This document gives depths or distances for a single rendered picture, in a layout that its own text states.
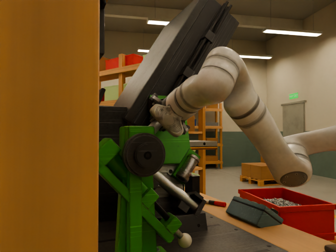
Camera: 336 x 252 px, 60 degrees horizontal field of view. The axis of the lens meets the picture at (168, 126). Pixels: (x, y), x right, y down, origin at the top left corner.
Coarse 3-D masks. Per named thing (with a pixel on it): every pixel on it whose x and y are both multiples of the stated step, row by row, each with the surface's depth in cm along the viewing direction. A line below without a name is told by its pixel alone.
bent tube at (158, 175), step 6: (156, 120) 81; (156, 126) 81; (156, 174) 77; (162, 174) 78; (156, 180) 77; (162, 180) 77; (168, 180) 78; (162, 186) 77; (168, 186) 77; (174, 186) 78; (168, 192) 78; (174, 192) 78; (180, 192) 78; (180, 198) 78; (186, 198) 78; (192, 198) 79; (192, 204) 78; (192, 210) 79
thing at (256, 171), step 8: (248, 168) 687; (256, 168) 658; (264, 168) 647; (240, 176) 714; (248, 176) 687; (256, 176) 658; (264, 176) 647; (272, 176) 655; (264, 184) 653; (272, 184) 653
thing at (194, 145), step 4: (192, 140) 112; (196, 140) 112; (200, 140) 112; (204, 140) 112; (192, 144) 102; (196, 144) 102; (200, 144) 103; (204, 144) 103; (208, 144) 104; (212, 144) 105; (216, 144) 106; (192, 148) 102; (196, 148) 102; (200, 148) 103; (204, 148) 104; (208, 148) 104; (212, 148) 105; (216, 148) 106
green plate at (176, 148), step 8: (160, 96) 88; (160, 136) 84; (168, 136) 85; (184, 136) 87; (168, 144) 85; (176, 144) 86; (184, 144) 87; (168, 152) 84; (176, 152) 85; (184, 152) 86; (168, 160) 83; (176, 160) 84
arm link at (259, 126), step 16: (256, 112) 57; (240, 128) 61; (256, 128) 59; (272, 128) 60; (256, 144) 62; (272, 144) 61; (272, 160) 64; (288, 160) 63; (304, 160) 66; (288, 176) 66; (304, 176) 66
